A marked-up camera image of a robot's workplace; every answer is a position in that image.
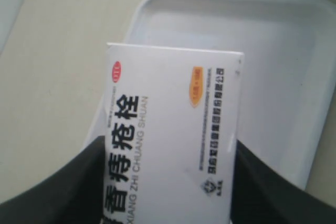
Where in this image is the white plastic tray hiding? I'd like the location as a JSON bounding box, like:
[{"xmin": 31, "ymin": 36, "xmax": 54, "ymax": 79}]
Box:
[{"xmin": 83, "ymin": 0, "xmax": 336, "ymax": 192}]

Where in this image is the white medicine box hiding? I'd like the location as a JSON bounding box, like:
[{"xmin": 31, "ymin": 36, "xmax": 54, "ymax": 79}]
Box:
[{"xmin": 101, "ymin": 43, "xmax": 245, "ymax": 223}]

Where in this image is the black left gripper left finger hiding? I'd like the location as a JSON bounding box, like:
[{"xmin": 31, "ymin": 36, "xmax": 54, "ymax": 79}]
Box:
[{"xmin": 1, "ymin": 136, "xmax": 105, "ymax": 223}]

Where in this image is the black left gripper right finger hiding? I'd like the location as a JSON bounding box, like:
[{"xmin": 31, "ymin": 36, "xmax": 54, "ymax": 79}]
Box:
[{"xmin": 230, "ymin": 142, "xmax": 335, "ymax": 223}]

